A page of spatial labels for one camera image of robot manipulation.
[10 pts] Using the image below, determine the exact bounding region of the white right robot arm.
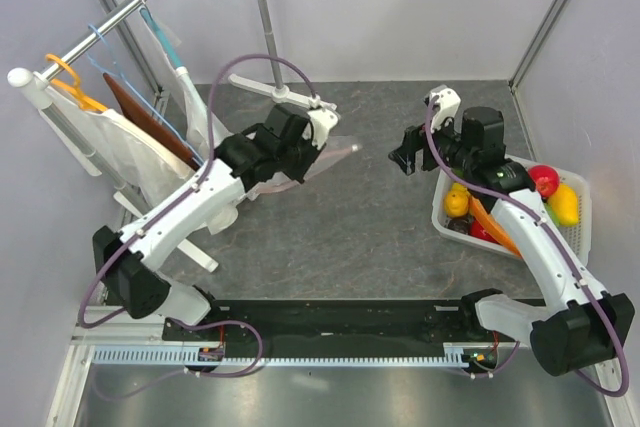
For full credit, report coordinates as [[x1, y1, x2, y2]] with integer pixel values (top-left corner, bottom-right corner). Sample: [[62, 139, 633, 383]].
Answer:
[[389, 107, 635, 383]]

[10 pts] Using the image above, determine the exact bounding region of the orange carrot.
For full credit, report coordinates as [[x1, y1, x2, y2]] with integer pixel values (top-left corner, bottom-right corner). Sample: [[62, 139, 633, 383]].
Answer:
[[469, 197, 520, 257]]

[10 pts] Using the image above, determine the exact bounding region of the white plastic basket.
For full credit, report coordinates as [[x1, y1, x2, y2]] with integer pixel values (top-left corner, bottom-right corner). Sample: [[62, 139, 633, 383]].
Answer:
[[431, 167, 592, 265]]

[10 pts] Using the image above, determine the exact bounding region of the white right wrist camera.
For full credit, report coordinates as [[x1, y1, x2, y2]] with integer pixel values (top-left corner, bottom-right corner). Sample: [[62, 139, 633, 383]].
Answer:
[[425, 85, 461, 133]]

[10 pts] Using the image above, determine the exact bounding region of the dark purple mangosteen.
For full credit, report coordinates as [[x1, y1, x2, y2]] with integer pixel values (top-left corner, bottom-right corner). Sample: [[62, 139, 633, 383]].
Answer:
[[447, 217, 471, 235]]

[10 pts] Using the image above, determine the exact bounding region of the yellow mango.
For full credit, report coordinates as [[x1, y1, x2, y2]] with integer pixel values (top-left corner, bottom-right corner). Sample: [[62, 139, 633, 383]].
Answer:
[[547, 183, 580, 227]]

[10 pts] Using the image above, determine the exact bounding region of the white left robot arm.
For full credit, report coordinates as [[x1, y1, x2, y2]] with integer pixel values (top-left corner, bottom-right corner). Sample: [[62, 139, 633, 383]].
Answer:
[[92, 104, 338, 340]]

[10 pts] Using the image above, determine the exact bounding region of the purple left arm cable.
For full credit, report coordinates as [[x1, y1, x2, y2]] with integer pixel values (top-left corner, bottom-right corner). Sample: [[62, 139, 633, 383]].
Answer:
[[78, 54, 321, 329]]

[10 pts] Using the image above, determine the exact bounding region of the red apple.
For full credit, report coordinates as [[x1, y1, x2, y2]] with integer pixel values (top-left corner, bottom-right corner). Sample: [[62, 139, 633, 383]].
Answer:
[[528, 164, 560, 199]]

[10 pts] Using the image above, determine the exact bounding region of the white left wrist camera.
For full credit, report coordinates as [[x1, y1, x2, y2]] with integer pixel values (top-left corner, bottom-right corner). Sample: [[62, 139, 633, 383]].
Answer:
[[303, 107, 339, 151]]

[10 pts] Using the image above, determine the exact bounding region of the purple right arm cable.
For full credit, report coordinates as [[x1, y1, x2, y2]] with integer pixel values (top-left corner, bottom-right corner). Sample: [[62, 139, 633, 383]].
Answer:
[[424, 96, 630, 398]]

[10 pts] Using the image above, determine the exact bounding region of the red tomato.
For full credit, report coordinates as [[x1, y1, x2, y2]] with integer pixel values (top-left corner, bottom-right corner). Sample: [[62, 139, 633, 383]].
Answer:
[[469, 219, 498, 244]]

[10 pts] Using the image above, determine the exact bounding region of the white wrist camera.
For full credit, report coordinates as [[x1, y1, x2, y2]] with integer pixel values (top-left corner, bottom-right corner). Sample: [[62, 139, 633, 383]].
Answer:
[[303, 107, 339, 151], [425, 85, 461, 133]]

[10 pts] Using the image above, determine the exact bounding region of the orange hanger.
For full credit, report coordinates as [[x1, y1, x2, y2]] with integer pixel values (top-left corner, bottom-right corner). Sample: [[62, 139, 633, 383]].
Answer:
[[45, 53, 108, 114]]

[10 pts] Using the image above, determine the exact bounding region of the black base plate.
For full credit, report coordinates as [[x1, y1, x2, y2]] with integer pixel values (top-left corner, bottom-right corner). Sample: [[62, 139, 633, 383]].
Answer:
[[161, 298, 521, 353]]

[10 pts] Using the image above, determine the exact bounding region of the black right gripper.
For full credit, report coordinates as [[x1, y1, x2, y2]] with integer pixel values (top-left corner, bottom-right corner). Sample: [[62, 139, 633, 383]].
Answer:
[[389, 108, 477, 175]]

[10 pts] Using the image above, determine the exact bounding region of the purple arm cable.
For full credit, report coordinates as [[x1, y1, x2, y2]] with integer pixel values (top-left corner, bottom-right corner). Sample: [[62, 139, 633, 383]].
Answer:
[[424, 96, 630, 398], [78, 54, 321, 329]]

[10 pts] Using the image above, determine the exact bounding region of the teal hanger with white cloth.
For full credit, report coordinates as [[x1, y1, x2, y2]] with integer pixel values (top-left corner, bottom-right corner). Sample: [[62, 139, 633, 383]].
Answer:
[[138, 7, 210, 160]]

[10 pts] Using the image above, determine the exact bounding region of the white garment on hanger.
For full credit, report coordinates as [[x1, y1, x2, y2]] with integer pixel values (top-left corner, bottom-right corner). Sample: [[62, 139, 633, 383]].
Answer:
[[46, 87, 193, 207]]

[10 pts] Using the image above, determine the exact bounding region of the brown garment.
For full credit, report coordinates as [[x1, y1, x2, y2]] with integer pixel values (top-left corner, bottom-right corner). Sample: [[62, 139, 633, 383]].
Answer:
[[102, 73, 200, 171]]

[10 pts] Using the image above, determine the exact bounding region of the blue wire hanger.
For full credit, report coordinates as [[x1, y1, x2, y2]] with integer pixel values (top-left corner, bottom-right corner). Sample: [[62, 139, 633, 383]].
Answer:
[[86, 23, 201, 163]]

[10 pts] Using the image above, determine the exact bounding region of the clear pink-dotted zip bag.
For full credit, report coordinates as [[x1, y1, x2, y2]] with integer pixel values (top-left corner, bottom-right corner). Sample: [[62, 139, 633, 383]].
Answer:
[[246, 136, 362, 201]]

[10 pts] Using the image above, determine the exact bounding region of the orange citrus fruit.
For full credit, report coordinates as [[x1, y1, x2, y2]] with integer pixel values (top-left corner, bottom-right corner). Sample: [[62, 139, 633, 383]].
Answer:
[[443, 183, 471, 218]]

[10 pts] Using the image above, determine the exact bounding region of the metal clothes rack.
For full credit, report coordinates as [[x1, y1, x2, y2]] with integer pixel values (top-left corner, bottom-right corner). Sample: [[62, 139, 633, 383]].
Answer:
[[6, 0, 341, 273]]

